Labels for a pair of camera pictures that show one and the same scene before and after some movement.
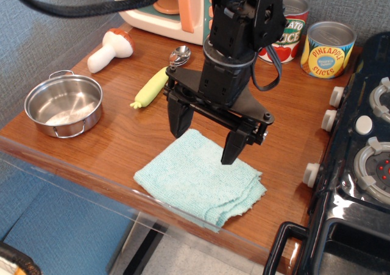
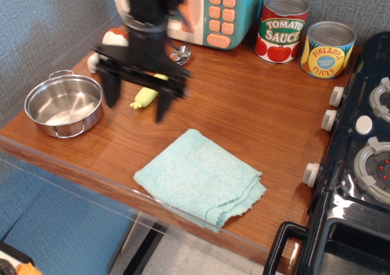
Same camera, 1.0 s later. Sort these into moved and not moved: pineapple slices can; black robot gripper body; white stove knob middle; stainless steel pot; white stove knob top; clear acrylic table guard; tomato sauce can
Moved: black robot gripper body
Not moved: clear acrylic table guard; tomato sauce can; pineapple slices can; white stove knob top; white stove knob middle; stainless steel pot
